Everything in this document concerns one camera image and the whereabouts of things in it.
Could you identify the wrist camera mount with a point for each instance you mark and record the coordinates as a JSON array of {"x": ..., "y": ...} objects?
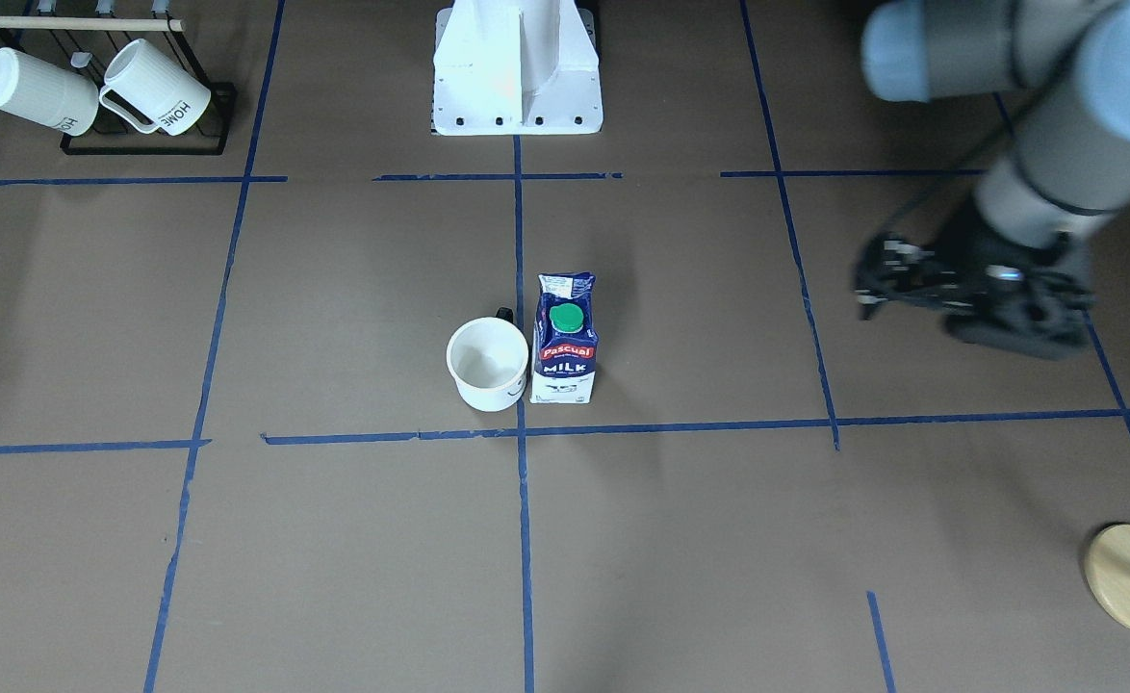
[{"x": 1029, "y": 307}]

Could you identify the white ribbed mug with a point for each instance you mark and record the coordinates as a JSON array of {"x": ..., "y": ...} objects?
[{"x": 46, "y": 94}]

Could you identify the blue white milk carton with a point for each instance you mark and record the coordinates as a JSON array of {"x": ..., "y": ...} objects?
[{"x": 564, "y": 365}]

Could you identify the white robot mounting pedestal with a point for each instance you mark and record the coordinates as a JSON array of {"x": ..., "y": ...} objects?
[{"x": 517, "y": 68}]

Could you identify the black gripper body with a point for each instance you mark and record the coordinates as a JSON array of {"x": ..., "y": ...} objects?
[{"x": 960, "y": 252}]

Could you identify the black wire mug rack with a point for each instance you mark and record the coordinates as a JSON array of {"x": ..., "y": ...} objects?
[{"x": 90, "y": 40}]

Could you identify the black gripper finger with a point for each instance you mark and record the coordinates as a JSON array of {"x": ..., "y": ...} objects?
[{"x": 891, "y": 269}]

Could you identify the white HOME mug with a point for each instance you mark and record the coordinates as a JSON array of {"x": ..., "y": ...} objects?
[{"x": 151, "y": 92}]

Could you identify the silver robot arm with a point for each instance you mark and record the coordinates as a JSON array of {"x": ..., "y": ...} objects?
[{"x": 1018, "y": 241}]

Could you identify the white smiley face mug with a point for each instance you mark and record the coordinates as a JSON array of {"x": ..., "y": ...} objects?
[{"x": 488, "y": 359}]

